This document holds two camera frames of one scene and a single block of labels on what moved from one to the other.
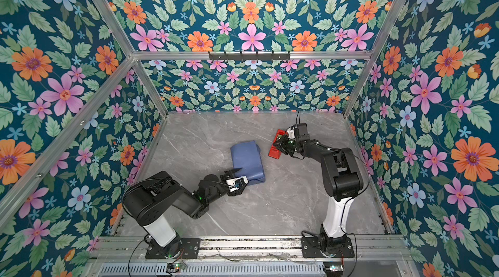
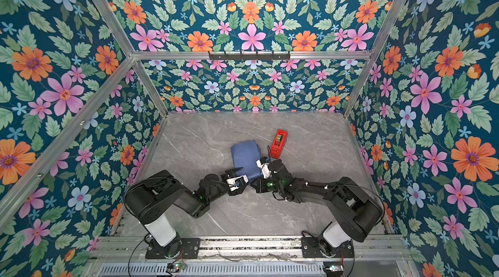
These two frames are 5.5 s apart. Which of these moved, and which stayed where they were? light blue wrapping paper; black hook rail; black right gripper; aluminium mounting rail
Moved: black right gripper
Stayed: black hook rail; aluminium mounting rail; light blue wrapping paper
